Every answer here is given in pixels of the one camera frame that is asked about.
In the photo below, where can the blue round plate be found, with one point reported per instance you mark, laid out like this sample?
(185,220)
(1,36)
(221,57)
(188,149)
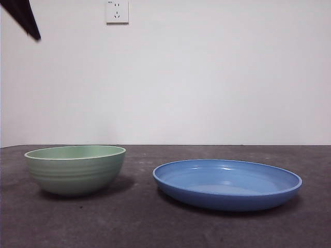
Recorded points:
(219,199)

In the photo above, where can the green ribbed bowl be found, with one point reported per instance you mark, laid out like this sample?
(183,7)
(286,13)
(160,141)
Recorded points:
(75,178)

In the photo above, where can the white wall socket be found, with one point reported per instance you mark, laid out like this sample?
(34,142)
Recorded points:
(117,15)

